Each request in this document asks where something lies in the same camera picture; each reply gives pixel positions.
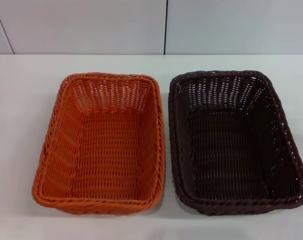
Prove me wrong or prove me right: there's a dark brown woven basket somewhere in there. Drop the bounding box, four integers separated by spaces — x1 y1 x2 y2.
167 69 303 216

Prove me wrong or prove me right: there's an orange woven basket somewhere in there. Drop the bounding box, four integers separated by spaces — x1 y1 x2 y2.
31 72 167 217

